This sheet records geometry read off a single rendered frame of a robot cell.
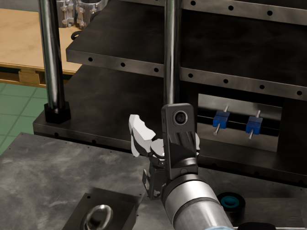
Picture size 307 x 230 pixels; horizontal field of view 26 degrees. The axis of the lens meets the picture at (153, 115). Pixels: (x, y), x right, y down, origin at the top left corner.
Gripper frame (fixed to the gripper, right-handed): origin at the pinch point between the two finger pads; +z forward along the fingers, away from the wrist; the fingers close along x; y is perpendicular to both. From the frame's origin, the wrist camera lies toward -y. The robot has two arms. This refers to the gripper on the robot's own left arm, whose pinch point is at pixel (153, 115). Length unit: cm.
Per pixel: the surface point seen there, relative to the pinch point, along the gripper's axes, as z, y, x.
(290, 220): 23, 48, 50
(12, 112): 237, 146, 2
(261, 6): 72, 10, 54
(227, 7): 77, 13, 46
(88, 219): 43, 60, 2
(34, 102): 244, 144, 15
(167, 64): 83, 34, 33
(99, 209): 46, 59, 5
